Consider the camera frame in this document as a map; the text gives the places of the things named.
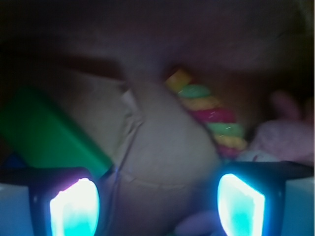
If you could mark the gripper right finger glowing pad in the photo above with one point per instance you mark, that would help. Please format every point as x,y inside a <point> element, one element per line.
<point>266,199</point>

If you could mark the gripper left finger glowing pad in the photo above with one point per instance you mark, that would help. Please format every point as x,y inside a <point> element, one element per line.
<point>48,202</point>

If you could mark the green wooden block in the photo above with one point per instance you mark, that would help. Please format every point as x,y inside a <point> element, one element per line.
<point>46,137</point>

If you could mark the pink plush bunny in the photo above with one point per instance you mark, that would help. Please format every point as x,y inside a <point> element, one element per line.
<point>290,137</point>

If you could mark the brown paper bag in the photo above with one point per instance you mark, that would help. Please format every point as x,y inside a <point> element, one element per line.
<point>105,62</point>

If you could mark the multicolour twisted rope toy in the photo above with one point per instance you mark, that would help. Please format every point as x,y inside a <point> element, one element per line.
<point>199,101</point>

